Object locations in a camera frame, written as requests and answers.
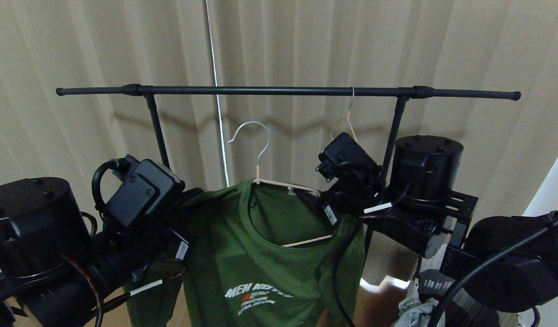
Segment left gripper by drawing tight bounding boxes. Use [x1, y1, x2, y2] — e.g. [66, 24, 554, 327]
[111, 227, 191, 284]

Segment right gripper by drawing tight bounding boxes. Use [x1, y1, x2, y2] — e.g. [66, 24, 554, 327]
[306, 186, 386, 227]

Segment pink clothes hanger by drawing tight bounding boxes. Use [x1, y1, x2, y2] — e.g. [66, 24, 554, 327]
[228, 121, 334, 248]
[330, 87, 357, 142]

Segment green printed T-shirt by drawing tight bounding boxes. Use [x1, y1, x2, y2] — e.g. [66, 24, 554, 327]
[124, 179, 365, 327]

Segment pale grey shorts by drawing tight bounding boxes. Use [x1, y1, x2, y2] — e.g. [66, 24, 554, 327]
[397, 291, 443, 327]

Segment black clothes rack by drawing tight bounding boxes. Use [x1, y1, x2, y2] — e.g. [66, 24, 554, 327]
[56, 84, 521, 255]

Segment beige curtain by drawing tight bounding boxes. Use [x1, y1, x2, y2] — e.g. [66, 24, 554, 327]
[0, 0, 558, 291]

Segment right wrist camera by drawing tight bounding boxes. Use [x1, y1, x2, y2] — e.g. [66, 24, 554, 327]
[316, 133, 381, 196]

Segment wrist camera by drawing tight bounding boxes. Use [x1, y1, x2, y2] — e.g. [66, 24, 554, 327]
[104, 154, 186, 232]
[316, 133, 381, 196]

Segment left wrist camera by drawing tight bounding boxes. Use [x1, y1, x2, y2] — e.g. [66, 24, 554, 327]
[104, 154, 186, 232]

